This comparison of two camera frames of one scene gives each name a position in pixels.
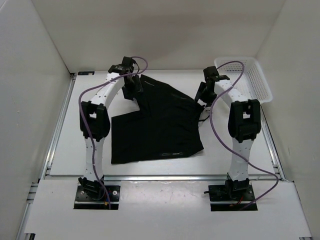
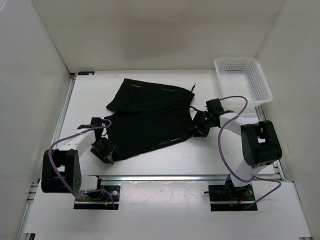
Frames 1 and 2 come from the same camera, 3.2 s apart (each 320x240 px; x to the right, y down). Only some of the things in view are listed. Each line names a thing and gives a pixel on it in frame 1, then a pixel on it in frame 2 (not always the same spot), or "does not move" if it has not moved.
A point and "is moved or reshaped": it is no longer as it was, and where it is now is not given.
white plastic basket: (252, 83) does not move
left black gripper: (137, 86) to (102, 156)
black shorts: (167, 125) is moved or reshaped
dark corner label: (86, 73) does not move
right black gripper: (200, 92) to (202, 132)
